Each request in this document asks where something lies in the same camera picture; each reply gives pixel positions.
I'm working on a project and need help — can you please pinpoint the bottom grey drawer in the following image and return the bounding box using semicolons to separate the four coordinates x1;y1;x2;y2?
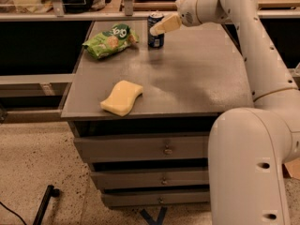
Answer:
101;189;210;207

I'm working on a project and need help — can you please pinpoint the blue tape cross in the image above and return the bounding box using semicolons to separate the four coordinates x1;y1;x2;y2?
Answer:
139;206;169;225

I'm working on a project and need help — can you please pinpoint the yellow sponge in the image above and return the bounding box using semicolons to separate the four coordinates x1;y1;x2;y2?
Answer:
100;81;143;116

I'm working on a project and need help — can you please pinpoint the green chip bag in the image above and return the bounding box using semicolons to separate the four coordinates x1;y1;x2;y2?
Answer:
82;23;139;59

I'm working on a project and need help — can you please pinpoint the top grey drawer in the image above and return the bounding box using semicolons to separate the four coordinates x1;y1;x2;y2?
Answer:
74;132;208;163

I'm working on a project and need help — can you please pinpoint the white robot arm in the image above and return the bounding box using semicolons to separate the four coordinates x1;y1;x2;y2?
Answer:
151;0;300;225

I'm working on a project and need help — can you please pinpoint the middle grey drawer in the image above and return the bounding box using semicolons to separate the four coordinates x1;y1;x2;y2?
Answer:
91;167;209;190

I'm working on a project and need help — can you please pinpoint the grey drawer cabinet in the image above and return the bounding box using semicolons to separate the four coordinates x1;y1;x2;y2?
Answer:
61;21;252;195

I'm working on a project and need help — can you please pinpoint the black floor cable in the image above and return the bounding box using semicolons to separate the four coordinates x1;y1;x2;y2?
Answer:
0;201;28;225

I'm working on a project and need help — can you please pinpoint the black stand leg left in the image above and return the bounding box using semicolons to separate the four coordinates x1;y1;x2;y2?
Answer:
33;185;60;225

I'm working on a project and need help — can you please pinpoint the grey drawer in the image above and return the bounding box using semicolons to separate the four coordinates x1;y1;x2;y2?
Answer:
101;189;210;207
91;167;209;190
74;132;208;163

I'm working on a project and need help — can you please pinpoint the blue pepsi can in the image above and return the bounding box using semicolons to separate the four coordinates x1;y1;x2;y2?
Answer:
147;11;164;48

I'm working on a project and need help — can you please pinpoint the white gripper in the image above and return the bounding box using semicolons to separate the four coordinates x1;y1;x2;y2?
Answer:
150;0;198;36

